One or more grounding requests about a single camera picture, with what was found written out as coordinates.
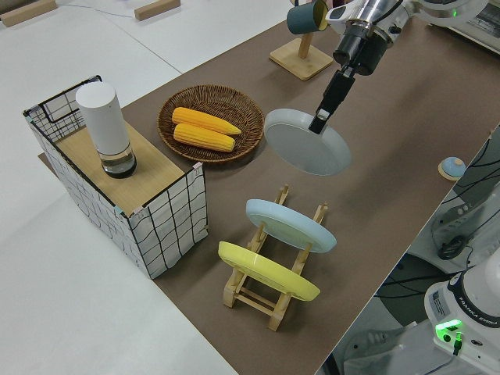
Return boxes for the light wooden block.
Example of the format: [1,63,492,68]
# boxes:
[0,0,58,28]
[134,0,182,20]

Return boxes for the brown table mat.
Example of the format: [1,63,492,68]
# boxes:
[37,15,500,375]

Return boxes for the gray plate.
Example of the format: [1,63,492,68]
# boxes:
[264,108,352,177]

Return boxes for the black wire shelf box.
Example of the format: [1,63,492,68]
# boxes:
[22,73,208,280]

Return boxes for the wooden mug tree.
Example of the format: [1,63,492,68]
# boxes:
[269,0,334,82]

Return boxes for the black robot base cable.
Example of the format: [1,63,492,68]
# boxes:
[384,163,500,309]

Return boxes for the light blue plate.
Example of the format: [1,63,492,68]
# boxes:
[245,198,338,254]

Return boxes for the yellow plate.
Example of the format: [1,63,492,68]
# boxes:
[217,241,321,302]

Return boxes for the thin blue cable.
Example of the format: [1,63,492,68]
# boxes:
[57,0,134,19]

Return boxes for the white cylinder with glass base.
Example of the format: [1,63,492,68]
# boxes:
[75,81,138,180]

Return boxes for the dark teal mug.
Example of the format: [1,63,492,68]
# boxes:
[287,0,329,35]

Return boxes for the brown wicker basket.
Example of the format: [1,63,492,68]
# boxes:
[157,84,266,164]

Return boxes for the yellow corn cob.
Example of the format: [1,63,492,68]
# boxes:
[173,123,236,153]
[171,107,242,137]

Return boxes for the wooden plate rack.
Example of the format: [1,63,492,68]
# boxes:
[222,184,329,332]

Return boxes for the blue service bell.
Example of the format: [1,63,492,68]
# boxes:
[437,155,466,181]

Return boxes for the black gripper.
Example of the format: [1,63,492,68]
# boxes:
[308,65,358,135]

